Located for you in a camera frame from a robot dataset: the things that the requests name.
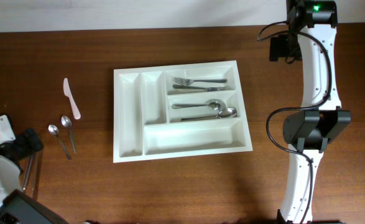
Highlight steel tongs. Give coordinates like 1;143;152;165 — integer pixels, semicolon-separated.
22;151;42;200

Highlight steel tablespoon packed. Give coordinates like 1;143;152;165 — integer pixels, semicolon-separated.
171;99;226;110
181;108;238;121

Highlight steel fork packed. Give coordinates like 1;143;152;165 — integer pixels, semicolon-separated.
172;84;226;91
173;77;228;86

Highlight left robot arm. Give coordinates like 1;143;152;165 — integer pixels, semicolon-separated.
0;128;67;223

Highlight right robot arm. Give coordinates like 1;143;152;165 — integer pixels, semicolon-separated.
269;1;351;223

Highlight steel teaspoon left one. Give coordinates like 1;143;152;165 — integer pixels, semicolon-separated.
48;124;72;160

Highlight steel teaspoon one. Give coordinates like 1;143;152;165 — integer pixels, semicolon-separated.
61;115;77;153
48;124;72;160

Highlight steel teaspoon right one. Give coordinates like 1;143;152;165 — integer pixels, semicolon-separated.
61;115;77;153

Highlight pink plastic knife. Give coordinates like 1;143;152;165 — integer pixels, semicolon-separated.
63;78;81;119

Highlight white plastic cutlery tray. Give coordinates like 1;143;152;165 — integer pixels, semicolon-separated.
113;60;253;163

